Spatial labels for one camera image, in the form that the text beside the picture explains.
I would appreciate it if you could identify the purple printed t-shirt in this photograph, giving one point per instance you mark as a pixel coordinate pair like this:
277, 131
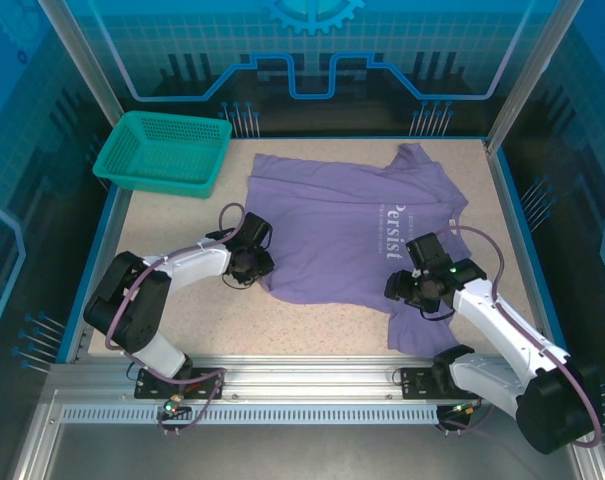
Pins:
332, 240

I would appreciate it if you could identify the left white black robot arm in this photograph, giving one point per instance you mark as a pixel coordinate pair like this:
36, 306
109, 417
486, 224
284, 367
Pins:
192, 265

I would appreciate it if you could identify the small connector with green light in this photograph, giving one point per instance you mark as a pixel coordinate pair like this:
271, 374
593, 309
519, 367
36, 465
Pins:
172, 405
464, 409

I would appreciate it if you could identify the green plastic basket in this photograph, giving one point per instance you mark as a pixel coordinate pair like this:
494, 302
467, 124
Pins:
167, 160

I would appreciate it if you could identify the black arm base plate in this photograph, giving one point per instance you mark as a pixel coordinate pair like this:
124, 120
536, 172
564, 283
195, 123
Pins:
204, 382
414, 382

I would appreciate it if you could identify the aluminium front rail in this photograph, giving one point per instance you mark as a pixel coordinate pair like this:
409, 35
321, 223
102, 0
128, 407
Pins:
307, 375

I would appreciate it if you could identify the aluminium frame post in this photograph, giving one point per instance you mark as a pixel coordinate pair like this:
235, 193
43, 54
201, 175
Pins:
527, 75
82, 55

